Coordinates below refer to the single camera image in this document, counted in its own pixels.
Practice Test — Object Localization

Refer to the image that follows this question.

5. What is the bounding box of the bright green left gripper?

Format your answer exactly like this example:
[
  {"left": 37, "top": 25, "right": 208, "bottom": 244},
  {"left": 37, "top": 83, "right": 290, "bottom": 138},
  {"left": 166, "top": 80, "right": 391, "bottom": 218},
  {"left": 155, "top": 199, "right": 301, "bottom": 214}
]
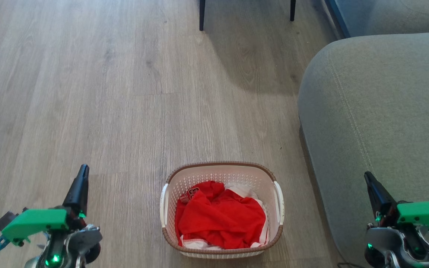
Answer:
[{"left": 1, "top": 164, "right": 90, "bottom": 247}]

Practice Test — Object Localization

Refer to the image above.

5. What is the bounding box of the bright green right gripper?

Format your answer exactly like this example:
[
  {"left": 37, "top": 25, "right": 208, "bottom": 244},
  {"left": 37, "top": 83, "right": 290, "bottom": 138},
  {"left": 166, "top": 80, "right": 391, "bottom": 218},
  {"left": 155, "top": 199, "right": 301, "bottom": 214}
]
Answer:
[{"left": 364, "top": 171, "right": 429, "bottom": 241}]

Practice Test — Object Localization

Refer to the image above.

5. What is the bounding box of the white laundry basket brown rim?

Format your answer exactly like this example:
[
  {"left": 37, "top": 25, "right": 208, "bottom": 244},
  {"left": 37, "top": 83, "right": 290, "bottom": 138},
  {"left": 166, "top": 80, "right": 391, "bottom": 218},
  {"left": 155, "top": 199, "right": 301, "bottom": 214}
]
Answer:
[{"left": 160, "top": 161, "right": 285, "bottom": 259}]

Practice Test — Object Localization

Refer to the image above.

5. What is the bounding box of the grey fabric sofa seat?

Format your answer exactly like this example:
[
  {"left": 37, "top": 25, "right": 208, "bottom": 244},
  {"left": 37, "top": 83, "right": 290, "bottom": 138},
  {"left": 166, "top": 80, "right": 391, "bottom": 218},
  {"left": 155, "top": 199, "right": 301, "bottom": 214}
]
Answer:
[{"left": 298, "top": 32, "right": 429, "bottom": 268}]

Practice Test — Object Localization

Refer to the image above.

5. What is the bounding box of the red jersey garment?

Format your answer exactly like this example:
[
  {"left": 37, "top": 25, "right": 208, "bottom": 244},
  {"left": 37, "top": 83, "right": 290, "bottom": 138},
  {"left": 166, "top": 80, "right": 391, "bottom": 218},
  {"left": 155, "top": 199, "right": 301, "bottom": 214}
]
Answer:
[{"left": 175, "top": 181, "right": 267, "bottom": 250}]

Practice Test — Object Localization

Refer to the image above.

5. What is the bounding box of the grey fabric sofa cushion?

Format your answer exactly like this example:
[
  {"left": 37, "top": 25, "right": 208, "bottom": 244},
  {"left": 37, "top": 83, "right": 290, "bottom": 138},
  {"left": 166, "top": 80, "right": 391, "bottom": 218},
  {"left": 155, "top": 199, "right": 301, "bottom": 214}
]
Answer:
[{"left": 334, "top": 0, "right": 429, "bottom": 38}]

